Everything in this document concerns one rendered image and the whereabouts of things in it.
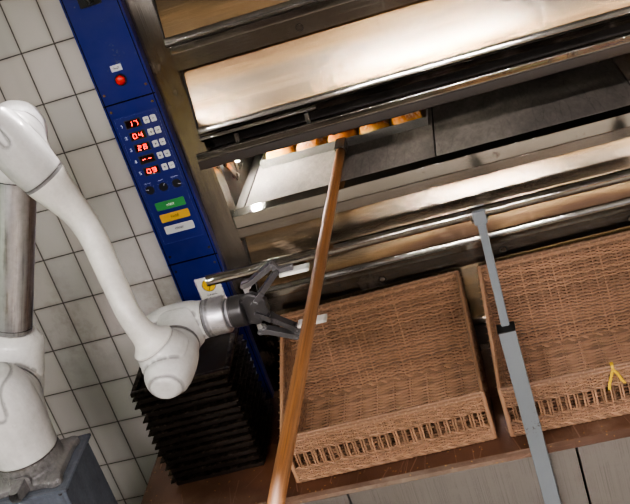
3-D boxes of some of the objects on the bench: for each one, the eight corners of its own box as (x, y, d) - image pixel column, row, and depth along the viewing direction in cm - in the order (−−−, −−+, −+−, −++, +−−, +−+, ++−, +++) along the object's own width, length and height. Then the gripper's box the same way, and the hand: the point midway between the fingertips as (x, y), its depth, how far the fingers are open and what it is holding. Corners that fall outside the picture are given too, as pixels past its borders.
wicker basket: (495, 344, 309) (473, 264, 298) (688, 302, 298) (672, 217, 287) (508, 440, 266) (483, 351, 255) (734, 395, 254) (718, 300, 243)
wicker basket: (304, 388, 320) (276, 313, 309) (482, 346, 311) (460, 266, 300) (294, 486, 276) (261, 402, 265) (500, 440, 267) (475, 351, 256)
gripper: (215, 259, 238) (303, 237, 234) (249, 349, 248) (335, 330, 243) (209, 273, 231) (299, 251, 227) (245, 366, 241) (332, 346, 237)
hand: (313, 293), depth 235 cm, fingers open, 13 cm apart
